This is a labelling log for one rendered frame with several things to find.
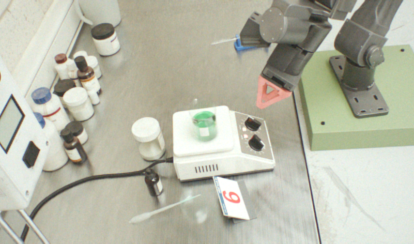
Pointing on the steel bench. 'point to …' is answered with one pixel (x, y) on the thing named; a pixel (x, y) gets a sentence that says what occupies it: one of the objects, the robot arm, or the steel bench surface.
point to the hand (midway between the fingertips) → (263, 100)
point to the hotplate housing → (221, 161)
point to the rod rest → (240, 45)
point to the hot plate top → (181, 150)
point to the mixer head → (12, 142)
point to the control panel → (266, 153)
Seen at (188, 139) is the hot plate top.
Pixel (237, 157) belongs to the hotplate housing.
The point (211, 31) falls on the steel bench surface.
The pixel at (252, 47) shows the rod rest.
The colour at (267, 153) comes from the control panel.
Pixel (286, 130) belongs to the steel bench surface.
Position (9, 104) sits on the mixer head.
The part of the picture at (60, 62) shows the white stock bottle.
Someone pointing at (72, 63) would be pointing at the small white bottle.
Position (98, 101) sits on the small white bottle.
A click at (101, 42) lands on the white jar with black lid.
